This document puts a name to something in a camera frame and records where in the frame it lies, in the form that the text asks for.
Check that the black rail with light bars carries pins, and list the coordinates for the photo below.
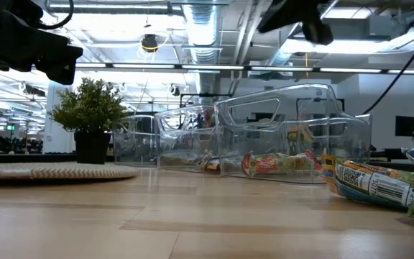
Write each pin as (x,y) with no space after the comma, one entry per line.
(210,67)

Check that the black adapter box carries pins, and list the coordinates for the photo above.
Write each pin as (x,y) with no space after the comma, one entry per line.
(406,126)

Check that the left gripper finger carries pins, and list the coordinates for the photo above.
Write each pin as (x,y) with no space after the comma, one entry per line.
(59,59)

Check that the black overhead camera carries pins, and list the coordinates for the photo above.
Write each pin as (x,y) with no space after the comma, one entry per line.
(149,42)

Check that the black aluminium table frame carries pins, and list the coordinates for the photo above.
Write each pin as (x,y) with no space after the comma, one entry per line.
(31,158)

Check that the green potted plant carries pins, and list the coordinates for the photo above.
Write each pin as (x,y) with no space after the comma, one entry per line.
(88,108)

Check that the green exit sign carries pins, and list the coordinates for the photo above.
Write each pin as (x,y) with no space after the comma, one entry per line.
(10,127)

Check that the silver ventilation duct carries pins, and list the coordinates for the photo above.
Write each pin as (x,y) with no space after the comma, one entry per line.
(282,54)
(201,28)

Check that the orange green granola bar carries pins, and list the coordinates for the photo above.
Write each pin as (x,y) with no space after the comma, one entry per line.
(212,166)
(372,183)

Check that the clear plastic bin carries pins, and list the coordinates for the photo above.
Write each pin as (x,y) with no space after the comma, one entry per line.
(282,108)
(185,136)
(135,144)

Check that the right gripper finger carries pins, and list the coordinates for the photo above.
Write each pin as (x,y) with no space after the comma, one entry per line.
(318,30)
(282,14)

